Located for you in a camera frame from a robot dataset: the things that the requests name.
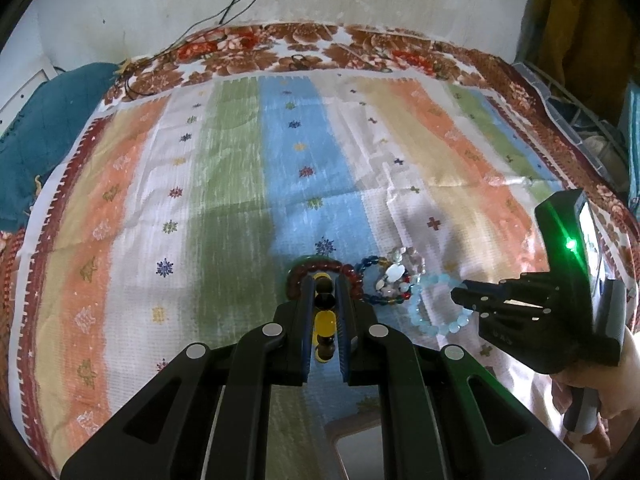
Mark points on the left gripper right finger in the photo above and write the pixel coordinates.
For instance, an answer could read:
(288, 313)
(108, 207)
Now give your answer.
(444, 416)

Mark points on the striped colourful woven cloth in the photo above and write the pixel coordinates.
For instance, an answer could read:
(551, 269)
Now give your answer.
(176, 219)

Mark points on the teal quilted pillow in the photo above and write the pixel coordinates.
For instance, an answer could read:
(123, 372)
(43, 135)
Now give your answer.
(42, 134)

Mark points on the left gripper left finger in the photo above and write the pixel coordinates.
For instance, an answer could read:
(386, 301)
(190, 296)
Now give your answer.
(206, 414)

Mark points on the person's right hand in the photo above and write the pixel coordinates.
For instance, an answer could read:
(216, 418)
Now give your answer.
(617, 387)

